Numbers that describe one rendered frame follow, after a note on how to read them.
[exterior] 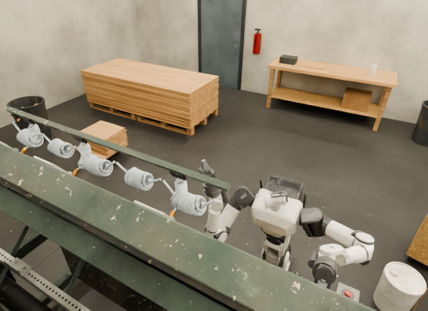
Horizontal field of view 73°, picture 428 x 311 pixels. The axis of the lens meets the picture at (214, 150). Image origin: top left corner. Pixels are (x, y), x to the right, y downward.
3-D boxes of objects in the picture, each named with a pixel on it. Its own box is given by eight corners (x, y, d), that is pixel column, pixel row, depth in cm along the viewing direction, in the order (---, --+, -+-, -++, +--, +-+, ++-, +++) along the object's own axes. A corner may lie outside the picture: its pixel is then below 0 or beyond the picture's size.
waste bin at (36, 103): (62, 134, 497) (51, 99, 463) (33, 149, 457) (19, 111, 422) (42, 127, 518) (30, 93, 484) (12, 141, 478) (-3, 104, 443)
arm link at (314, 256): (335, 287, 113) (336, 274, 123) (337, 260, 112) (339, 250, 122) (305, 279, 118) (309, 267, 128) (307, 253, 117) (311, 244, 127)
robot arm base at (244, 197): (230, 198, 185) (238, 182, 186) (248, 208, 184) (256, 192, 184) (229, 201, 170) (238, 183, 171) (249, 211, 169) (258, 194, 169)
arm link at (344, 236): (374, 260, 138) (332, 238, 156) (381, 236, 135) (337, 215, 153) (362, 267, 132) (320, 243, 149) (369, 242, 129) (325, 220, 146)
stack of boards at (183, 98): (218, 114, 575) (219, 75, 533) (190, 137, 497) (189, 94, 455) (123, 91, 671) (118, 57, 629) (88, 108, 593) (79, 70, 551)
